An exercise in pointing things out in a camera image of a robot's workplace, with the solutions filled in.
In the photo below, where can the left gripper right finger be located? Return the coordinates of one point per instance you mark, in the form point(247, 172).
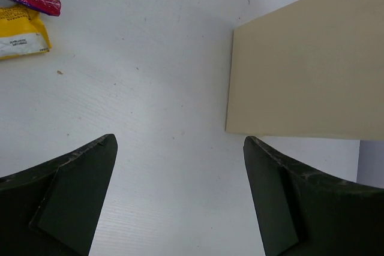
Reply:
point(303, 211)

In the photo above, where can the beige paper bag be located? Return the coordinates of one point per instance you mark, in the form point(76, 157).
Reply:
point(313, 68)

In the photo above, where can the yellow snack pack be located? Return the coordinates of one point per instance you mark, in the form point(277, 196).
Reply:
point(22, 32)

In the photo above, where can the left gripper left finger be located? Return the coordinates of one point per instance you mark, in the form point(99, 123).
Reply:
point(53, 208)

